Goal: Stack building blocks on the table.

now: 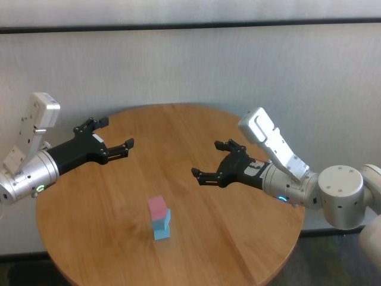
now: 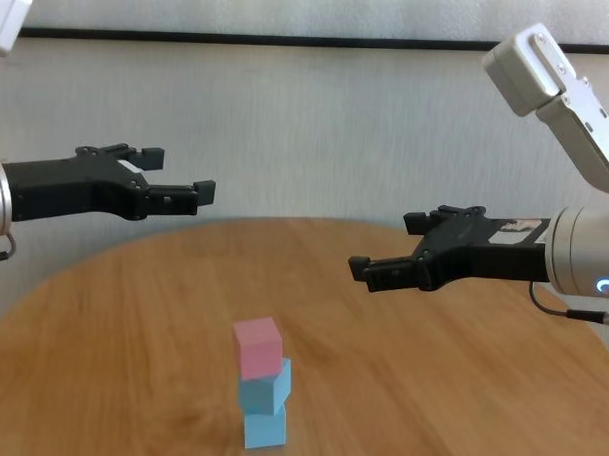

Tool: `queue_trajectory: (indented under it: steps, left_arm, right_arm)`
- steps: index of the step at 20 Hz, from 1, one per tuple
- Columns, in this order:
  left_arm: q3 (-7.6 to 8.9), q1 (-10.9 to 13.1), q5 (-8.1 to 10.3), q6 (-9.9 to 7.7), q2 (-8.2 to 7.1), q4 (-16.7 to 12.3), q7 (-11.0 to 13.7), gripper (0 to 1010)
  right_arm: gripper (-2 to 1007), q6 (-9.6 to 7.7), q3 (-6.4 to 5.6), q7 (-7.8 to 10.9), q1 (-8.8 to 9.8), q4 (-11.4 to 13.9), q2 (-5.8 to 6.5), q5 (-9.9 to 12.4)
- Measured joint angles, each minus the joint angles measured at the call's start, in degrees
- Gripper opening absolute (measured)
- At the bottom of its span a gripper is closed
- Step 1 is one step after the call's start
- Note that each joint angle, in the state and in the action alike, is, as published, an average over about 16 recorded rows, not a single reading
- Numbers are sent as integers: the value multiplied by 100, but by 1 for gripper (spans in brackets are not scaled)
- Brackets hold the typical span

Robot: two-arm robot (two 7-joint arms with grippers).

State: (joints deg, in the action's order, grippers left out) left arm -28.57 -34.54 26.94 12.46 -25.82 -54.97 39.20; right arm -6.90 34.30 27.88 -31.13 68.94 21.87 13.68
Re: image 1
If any pink building block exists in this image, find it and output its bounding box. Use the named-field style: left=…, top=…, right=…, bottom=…
left=148, top=195, right=168, bottom=222

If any light blue building block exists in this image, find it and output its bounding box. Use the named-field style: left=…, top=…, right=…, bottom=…
left=154, top=226, right=171, bottom=241
left=151, top=208, right=172, bottom=231

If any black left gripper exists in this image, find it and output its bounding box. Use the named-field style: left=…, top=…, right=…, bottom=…
left=46, top=116, right=135, bottom=176

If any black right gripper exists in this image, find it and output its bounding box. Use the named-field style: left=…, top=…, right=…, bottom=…
left=191, top=139, right=270, bottom=190

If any black wall rail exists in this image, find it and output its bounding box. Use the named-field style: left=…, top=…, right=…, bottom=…
left=0, top=17, right=381, bottom=34

